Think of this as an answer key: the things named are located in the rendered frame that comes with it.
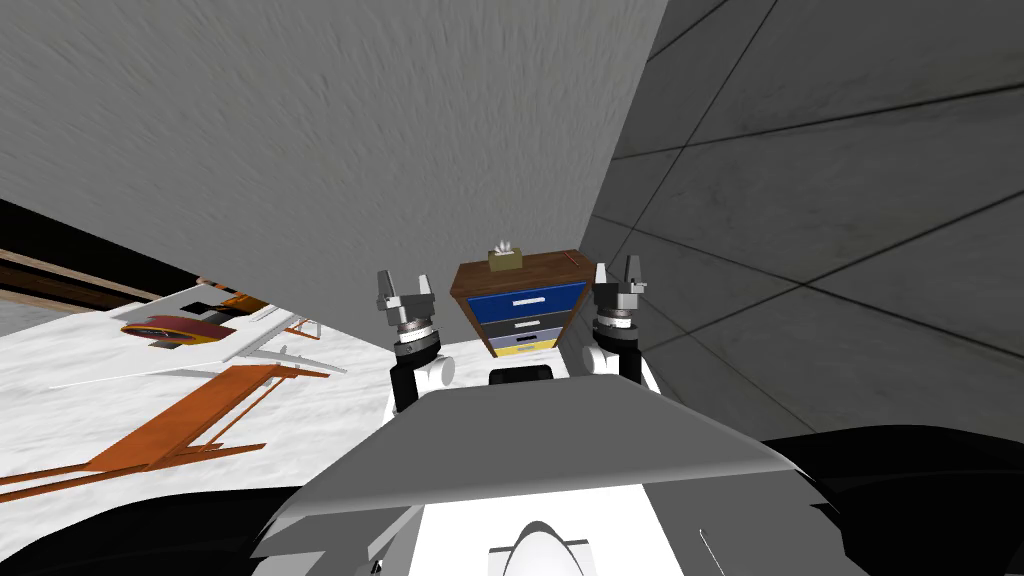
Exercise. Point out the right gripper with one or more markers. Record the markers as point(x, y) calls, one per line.
point(618, 298)

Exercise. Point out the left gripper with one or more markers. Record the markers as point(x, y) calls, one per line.
point(408, 308)

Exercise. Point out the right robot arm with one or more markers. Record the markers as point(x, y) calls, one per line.
point(618, 352)

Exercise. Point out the blue drawer front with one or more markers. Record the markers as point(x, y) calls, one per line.
point(496, 306)

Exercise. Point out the brown wooden dresser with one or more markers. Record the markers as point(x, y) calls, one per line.
point(524, 272)

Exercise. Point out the dark grey drawer front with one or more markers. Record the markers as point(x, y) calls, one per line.
point(500, 328)

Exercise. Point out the olive tissue box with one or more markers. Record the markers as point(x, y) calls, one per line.
point(506, 259)

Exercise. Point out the pale lilac drawer front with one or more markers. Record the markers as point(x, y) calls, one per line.
point(504, 342)

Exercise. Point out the yellow drawer front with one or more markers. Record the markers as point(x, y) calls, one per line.
point(534, 350)

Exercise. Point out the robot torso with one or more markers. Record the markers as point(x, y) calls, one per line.
point(544, 448)

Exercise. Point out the red and yellow object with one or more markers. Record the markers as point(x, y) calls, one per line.
point(172, 330)

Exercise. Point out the white table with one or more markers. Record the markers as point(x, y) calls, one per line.
point(104, 352)

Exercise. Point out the orange wooden frame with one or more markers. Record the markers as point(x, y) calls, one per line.
point(192, 416)

